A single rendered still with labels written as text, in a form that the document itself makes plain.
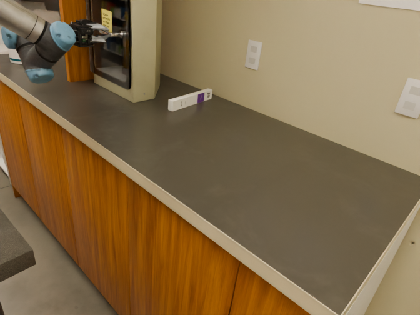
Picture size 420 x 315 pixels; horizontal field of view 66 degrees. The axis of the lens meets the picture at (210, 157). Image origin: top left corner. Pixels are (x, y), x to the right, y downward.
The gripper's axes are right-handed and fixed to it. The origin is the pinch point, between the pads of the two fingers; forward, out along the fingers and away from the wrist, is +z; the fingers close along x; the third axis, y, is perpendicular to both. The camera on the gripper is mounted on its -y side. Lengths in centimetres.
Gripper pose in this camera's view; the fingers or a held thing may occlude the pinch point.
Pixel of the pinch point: (104, 32)
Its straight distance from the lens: 138.9
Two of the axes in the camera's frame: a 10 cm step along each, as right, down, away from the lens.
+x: 1.0, -8.7, -4.8
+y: 7.2, 4.0, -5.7
